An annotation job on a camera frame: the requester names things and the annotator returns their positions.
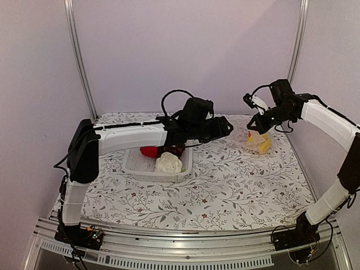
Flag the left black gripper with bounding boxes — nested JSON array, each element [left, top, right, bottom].
[[189, 115, 233, 143]]

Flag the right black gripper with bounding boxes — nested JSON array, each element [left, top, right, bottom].
[[247, 104, 295, 134]]

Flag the clear zip top bag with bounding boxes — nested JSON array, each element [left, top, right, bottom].
[[229, 119, 273, 154]]

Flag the white plastic basket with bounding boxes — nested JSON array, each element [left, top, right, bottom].
[[123, 148, 193, 183]]

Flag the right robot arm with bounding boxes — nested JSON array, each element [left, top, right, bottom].
[[243, 79, 359, 245]]

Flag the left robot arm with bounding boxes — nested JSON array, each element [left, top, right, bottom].
[[54, 97, 233, 244]]

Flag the dark purple toy grapes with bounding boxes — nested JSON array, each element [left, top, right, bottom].
[[157, 143, 186, 158]]

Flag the white toy cauliflower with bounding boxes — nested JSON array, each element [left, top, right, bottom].
[[155, 152, 182, 173]]

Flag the red toy bell pepper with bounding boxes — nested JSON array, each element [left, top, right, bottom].
[[140, 146, 158, 158]]

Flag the floral table mat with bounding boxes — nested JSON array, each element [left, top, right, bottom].
[[55, 112, 317, 231]]

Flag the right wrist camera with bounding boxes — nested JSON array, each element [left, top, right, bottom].
[[243, 93, 269, 115]]

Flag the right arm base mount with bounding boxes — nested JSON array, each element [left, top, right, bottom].
[[271, 223, 320, 251]]

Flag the front aluminium rail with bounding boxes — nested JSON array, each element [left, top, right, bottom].
[[24, 215, 354, 269]]

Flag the right aluminium frame post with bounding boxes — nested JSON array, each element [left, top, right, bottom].
[[287, 0, 309, 84]]

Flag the aluminium frame post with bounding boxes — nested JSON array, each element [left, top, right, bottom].
[[64, 0, 98, 120], [287, 0, 309, 84]]

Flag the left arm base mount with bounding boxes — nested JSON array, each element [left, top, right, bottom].
[[55, 221, 104, 250]]

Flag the left aluminium frame post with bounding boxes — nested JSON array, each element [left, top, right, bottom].
[[64, 0, 98, 120]]

